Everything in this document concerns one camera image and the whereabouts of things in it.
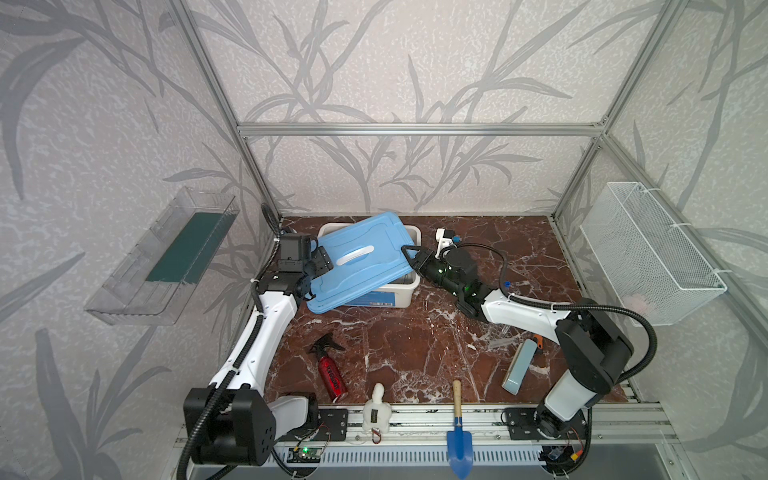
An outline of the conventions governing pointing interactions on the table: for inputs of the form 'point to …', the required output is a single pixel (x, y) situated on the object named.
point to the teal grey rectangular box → (519, 365)
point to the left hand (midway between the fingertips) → (318, 249)
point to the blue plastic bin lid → (365, 255)
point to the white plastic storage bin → (399, 293)
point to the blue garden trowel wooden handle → (459, 442)
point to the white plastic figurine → (377, 412)
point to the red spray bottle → (331, 378)
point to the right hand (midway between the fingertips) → (403, 240)
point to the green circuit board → (304, 455)
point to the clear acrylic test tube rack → (502, 340)
